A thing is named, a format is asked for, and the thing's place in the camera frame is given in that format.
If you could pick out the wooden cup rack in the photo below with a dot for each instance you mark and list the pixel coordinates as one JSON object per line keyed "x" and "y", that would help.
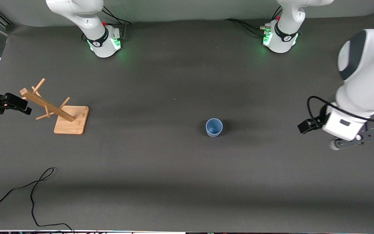
{"x": 71, "y": 122}

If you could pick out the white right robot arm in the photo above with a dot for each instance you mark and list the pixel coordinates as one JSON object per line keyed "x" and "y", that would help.
{"x": 86, "y": 19}

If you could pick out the light blue plastic cup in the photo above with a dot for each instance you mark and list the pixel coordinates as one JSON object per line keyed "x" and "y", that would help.
{"x": 214, "y": 127}

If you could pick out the grey aluminium frame rail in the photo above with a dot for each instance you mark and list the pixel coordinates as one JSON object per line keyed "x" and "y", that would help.
{"x": 2, "y": 18}

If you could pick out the dark grey table mat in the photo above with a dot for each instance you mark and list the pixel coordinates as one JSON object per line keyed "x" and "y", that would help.
{"x": 187, "y": 178}

